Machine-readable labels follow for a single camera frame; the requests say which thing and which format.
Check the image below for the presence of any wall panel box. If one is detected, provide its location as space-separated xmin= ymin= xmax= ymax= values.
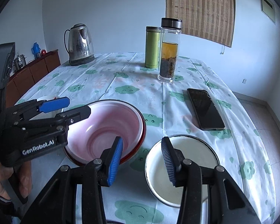
xmin=259 ymin=0 xmax=277 ymax=24

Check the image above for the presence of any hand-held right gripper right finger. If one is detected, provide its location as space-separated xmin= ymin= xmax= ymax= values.
xmin=161 ymin=136 xmax=263 ymax=224

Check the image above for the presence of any person's left forearm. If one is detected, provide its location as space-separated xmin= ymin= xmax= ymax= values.
xmin=0 ymin=191 xmax=21 ymax=224

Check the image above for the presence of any steel rice cooker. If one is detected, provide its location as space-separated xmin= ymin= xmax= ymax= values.
xmin=13 ymin=54 xmax=27 ymax=71

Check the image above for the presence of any bamboo window blind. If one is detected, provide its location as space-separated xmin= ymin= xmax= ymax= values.
xmin=166 ymin=0 xmax=236 ymax=48

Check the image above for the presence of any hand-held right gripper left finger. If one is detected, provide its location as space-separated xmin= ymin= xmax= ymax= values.
xmin=30 ymin=136 xmax=124 ymax=224

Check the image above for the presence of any green thermos bottle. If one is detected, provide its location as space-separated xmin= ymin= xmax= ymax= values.
xmin=145 ymin=26 xmax=162 ymax=69

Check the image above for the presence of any blue thermos jug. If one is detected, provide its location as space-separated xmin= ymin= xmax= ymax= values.
xmin=31 ymin=42 xmax=41 ymax=58

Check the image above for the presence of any brown wooden sideboard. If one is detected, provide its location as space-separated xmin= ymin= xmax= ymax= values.
xmin=5 ymin=49 xmax=61 ymax=105

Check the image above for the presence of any cloud print tablecloth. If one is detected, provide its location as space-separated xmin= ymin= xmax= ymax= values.
xmin=13 ymin=52 xmax=277 ymax=224

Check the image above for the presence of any pink bowl with red outside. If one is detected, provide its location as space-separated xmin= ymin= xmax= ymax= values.
xmin=63 ymin=99 xmax=147 ymax=166

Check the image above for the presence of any white enamel bowl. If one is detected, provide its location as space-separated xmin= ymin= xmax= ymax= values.
xmin=145 ymin=134 xmax=221 ymax=208

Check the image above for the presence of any stainless steel electric kettle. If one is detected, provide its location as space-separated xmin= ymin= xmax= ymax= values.
xmin=64 ymin=23 xmax=95 ymax=66

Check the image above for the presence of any person's left hand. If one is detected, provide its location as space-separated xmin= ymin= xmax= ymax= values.
xmin=0 ymin=161 xmax=33 ymax=201

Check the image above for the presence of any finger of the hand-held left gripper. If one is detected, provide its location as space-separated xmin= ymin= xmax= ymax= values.
xmin=7 ymin=96 xmax=71 ymax=122
xmin=21 ymin=105 xmax=92 ymax=130

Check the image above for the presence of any small white bowl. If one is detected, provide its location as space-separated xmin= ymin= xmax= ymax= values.
xmin=36 ymin=95 xmax=64 ymax=117

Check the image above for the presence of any black smartphone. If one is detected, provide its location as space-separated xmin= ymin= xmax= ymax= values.
xmin=187 ymin=88 xmax=226 ymax=131

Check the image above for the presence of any glass tea bottle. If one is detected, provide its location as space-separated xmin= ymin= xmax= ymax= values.
xmin=157 ymin=17 xmax=183 ymax=83

